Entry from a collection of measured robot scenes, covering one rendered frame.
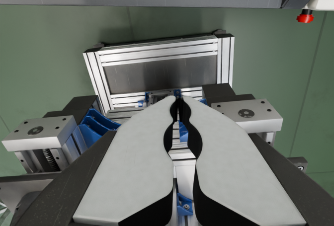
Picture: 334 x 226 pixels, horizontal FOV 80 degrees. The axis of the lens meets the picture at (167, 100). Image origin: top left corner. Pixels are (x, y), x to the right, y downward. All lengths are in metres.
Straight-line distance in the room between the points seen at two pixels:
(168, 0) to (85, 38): 1.13
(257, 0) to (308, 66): 1.33
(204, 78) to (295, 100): 0.82
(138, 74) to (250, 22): 0.77
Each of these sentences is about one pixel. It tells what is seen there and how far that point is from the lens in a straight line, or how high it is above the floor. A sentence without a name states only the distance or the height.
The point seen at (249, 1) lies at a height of 0.95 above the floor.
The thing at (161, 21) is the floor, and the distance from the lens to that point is 1.36.
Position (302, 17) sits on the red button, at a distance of 0.63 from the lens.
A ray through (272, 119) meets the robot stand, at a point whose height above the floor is 0.99.
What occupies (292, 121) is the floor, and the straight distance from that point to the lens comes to 1.91.
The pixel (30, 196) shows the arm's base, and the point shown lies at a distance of 0.61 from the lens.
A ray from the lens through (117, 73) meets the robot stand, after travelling 1.26.
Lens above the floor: 1.34
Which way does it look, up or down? 61 degrees down
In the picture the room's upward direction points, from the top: 178 degrees counter-clockwise
